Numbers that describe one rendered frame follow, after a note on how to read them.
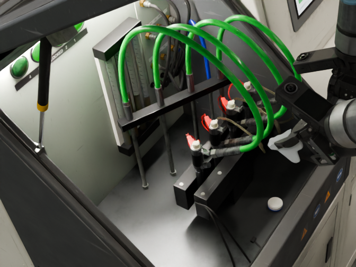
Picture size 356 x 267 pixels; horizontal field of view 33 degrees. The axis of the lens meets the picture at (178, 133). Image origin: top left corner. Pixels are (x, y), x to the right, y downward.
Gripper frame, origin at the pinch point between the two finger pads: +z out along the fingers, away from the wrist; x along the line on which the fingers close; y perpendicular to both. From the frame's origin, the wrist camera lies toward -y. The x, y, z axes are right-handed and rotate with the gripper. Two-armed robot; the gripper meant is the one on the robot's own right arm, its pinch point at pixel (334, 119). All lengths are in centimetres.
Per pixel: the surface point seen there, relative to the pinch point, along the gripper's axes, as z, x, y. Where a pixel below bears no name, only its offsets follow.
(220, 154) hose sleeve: 9.7, -13.1, -20.7
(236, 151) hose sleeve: 6.4, -13.1, -16.3
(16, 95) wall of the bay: -10, -35, -56
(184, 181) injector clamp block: 23.7, -14.6, -30.8
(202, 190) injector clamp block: 23.6, -14.7, -25.5
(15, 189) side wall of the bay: 5, -47, -50
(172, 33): -20.3, -13.2, -30.3
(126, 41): -14.1, -13.3, -43.3
